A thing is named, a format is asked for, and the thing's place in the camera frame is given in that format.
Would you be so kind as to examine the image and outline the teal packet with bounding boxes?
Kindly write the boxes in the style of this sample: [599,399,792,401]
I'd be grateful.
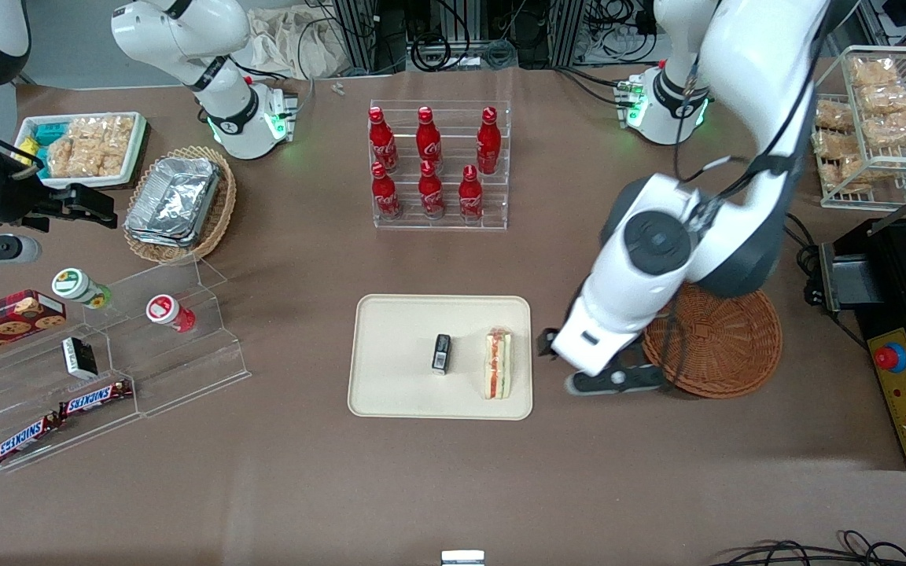
[31,121,70,148]

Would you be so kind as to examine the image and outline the aluminium foil container stack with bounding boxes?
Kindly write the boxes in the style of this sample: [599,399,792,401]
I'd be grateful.
[123,156,223,249]

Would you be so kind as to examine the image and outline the clear acrylic step stand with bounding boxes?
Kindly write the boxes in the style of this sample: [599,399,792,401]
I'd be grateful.
[0,255,252,473]

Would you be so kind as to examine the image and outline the triangular sandwich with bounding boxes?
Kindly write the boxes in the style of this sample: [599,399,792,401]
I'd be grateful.
[484,328,514,401]

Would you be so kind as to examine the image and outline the black floor cables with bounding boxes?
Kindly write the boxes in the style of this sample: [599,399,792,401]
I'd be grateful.
[711,530,906,566]

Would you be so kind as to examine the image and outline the beige plastic tray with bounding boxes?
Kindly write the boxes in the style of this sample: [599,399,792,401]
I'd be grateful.
[348,295,534,421]

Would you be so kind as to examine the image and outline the brown wicker basket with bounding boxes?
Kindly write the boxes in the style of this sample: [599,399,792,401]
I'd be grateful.
[641,281,783,399]

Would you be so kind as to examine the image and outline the light wicker basket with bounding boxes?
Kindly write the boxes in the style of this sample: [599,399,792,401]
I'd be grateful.
[123,145,238,265]

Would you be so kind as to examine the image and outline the snickers chocolate bar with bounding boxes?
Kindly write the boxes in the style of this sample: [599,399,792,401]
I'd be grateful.
[0,413,61,465]
[58,380,134,418]

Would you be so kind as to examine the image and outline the red cookie box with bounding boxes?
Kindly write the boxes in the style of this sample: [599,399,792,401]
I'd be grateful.
[0,289,68,365]

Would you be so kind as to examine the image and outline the coiled black cable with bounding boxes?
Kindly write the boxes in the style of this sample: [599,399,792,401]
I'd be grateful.
[409,33,455,73]

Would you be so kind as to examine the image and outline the black machine cable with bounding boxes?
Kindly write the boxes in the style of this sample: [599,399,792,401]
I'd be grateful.
[785,211,825,307]

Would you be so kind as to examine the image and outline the rice cracker snack bag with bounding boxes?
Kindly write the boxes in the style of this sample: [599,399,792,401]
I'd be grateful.
[46,116,136,179]

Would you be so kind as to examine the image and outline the red lidded cup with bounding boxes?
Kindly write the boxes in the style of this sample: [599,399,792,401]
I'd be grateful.
[146,294,197,333]

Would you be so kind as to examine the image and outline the grey metal plate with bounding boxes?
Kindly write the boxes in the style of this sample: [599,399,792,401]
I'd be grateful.
[818,239,888,313]

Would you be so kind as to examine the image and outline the black and white small box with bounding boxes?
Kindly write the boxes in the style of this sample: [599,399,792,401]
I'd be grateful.
[61,336,99,380]

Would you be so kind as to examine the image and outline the white cloth bag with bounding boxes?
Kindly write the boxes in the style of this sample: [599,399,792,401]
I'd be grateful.
[242,6,353,80]

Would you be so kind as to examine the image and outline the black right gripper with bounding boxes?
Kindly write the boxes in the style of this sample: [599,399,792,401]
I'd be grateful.
[0,161,119,234]

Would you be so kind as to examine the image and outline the black base cables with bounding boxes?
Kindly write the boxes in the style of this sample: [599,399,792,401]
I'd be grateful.
[554,66,632,108]

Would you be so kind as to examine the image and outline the green lidded cup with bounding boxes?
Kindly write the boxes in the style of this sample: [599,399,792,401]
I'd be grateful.
[52,268,112,310]

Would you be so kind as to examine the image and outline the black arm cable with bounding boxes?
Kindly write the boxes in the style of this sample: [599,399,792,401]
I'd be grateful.
[672,0,833,207]

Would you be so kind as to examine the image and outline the clear acrylic bottle rack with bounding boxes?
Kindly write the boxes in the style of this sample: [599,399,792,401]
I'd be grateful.
[369,100,513,231]

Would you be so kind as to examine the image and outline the black machine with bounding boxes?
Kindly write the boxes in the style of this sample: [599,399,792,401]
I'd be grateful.
[818,215,906,472]

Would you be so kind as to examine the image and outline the white rectangular snack tray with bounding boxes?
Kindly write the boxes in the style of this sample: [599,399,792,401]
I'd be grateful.
[14,112,149,190]

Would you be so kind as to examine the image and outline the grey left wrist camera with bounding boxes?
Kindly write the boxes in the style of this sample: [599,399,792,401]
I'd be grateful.
[565,363,665,396]

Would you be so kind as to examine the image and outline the red cola bottle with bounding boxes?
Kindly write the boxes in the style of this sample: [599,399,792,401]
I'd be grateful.
[418,160,447,219]
[368,107,400,175]
[416,107,444,171]
[477,107,503,175]
[371,162,403,221]
[459,165,486,223]

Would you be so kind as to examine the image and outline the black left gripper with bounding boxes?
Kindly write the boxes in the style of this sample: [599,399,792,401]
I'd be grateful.
[537,328,663,371]

